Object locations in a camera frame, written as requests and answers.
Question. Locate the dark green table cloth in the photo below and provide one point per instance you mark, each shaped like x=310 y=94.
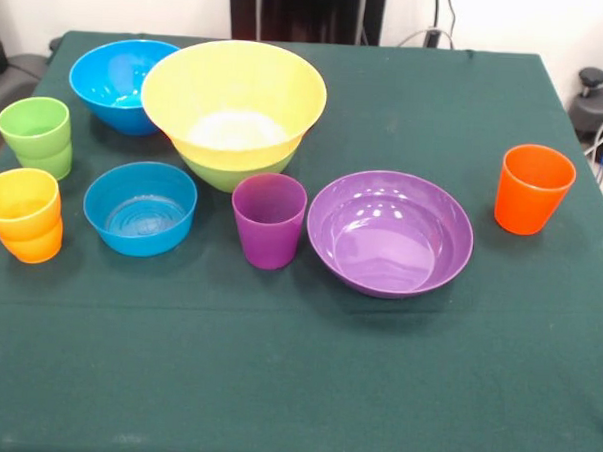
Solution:
x=295 y=361

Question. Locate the purple cup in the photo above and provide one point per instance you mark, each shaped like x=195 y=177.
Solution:
x=268 y=239

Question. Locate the large blue bowl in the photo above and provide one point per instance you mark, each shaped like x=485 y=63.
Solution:
x=107 y=87

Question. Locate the green cup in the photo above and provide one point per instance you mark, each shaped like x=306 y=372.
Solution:
x=32 y=139
x=51 y=167

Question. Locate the yellow bowl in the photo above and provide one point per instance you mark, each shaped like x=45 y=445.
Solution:
x=232 y=83

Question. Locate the black plug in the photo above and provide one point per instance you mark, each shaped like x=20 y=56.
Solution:
x=431 y=37

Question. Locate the red-orange cup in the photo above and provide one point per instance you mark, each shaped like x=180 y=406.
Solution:
x=530 y=206

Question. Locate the orange cup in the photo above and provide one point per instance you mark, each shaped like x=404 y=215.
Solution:
x=32 y=252

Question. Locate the black table clamp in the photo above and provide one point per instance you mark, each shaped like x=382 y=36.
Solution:
x=54 y=44

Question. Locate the purple bowl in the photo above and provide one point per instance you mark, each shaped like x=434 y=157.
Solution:
x=388 y=250

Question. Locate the green bowl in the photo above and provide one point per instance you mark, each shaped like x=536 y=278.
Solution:
x=223 y=177

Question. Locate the small blue bowl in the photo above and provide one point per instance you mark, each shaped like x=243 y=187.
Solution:
x=138 y=241

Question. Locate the yellow cup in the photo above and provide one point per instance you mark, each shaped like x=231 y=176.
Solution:
x=19 y=221

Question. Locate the black stand with knob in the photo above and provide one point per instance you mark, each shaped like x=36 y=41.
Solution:
x=593 y=78

